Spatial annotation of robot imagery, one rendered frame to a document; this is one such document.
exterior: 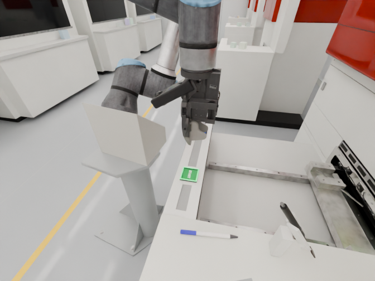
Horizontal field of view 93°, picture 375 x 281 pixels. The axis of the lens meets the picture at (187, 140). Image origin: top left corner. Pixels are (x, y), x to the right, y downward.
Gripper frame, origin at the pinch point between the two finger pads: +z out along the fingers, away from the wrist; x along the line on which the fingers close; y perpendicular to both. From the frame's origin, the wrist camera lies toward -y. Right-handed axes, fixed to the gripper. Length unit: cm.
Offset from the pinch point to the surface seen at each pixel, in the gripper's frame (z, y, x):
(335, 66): -7, 59, 61
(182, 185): 14.7, -0.7, -4.6
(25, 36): 9, -278, 201
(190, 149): 14.7, -1.4, 13.1
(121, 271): 111, -43, -10
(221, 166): 26.0, 11.9, 17.1
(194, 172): 14.2, 2.2, 1.1
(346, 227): 23, 50, -4
